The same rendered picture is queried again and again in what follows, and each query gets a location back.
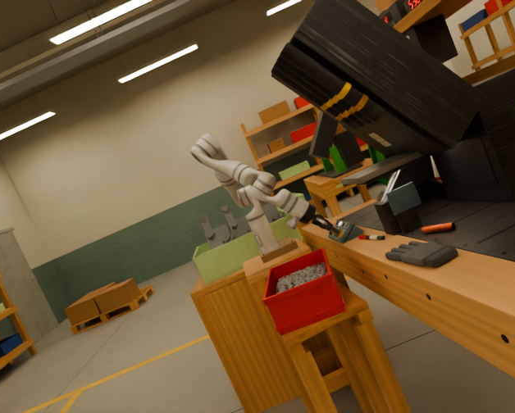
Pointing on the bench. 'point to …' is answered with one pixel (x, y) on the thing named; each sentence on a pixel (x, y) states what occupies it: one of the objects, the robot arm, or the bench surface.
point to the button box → (347, 232)
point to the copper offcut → (439, 228)
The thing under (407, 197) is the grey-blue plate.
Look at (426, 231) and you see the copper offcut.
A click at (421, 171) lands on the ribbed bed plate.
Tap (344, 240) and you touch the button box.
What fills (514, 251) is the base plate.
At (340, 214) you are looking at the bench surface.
